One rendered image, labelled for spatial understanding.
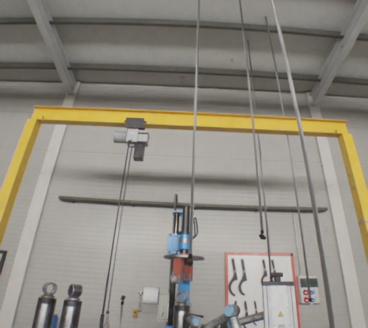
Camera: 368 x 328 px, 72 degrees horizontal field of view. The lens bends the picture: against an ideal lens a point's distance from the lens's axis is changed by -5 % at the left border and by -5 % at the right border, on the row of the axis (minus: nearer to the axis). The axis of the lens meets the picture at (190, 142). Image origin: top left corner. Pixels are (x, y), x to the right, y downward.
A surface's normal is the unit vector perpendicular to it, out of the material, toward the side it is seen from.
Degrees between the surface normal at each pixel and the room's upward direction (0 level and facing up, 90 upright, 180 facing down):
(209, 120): 90
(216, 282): 90
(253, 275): 90
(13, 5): 173
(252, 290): 90
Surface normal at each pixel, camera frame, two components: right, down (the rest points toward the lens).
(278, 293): -0.04, -0.48
